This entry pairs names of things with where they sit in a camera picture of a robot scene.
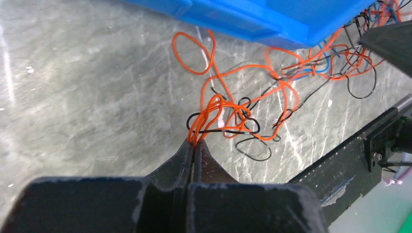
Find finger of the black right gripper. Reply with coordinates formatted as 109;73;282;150
359;20;412;77

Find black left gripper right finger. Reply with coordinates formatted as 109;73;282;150
188;140;329;233

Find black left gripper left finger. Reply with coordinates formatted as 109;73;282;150
0;141;193;233

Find cable bundle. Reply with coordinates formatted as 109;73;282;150
187;0;412;162

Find blue two-compartment plastic bin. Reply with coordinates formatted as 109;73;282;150
132;0;373;50

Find green plastic bin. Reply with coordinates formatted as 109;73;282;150
398;212;412;233

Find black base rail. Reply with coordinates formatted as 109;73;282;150
290;94;412;226

